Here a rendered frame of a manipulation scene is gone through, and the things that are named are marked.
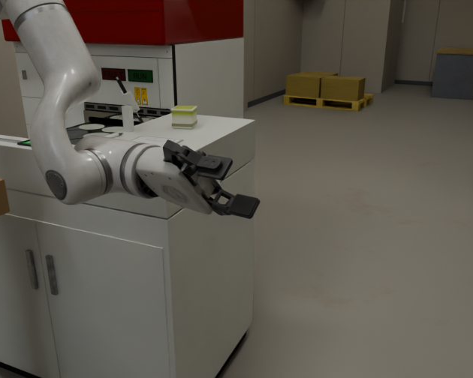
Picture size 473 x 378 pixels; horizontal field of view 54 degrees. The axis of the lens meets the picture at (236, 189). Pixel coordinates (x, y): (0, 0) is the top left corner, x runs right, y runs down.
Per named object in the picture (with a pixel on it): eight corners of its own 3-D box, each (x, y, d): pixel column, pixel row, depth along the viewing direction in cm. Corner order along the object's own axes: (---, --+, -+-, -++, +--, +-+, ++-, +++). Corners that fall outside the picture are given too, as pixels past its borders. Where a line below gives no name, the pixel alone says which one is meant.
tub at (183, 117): (177, 124, 165) (176, 105, 163) (197, 124, 164) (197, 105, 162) (171, 129, 158) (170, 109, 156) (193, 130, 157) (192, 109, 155)
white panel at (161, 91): (31, 128, 223) (17, 40, 210) (179, 146, 193) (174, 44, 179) (25, 130, 221) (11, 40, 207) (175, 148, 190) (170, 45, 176)
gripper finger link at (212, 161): (183, 173, 62) (223, 181, 58) (171, 159, 60) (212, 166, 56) (194, 154, 63) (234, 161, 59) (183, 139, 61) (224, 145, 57)
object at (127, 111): (132, 127, 160) (129, 88, 155) (142, 129, 158) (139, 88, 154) (121, 131, 155) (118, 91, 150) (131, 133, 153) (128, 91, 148)
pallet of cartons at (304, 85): (281, 104, 745) (282, 76, 730) (301, 97, 816) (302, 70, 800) (360, 112, 690) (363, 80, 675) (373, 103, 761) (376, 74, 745)
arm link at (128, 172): (144, 208, 75) (157, 211, 73) (110, 175, 68) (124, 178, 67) (170, 166, 78) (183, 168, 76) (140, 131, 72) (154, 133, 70)
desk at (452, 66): (477, 89, 902) (484, 48, 876) (475, 100, 784) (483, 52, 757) (436, 86, 934) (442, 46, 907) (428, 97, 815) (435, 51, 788)
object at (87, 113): (88, 130, 207) (85, 109, 204) (174, 141, 190) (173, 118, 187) (85, 131, 205) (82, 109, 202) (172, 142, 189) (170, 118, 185)
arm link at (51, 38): (-21, 4, 65) (79, 199, 65) (76, 3, 77) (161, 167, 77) (-38, 40, 71) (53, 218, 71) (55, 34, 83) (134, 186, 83)
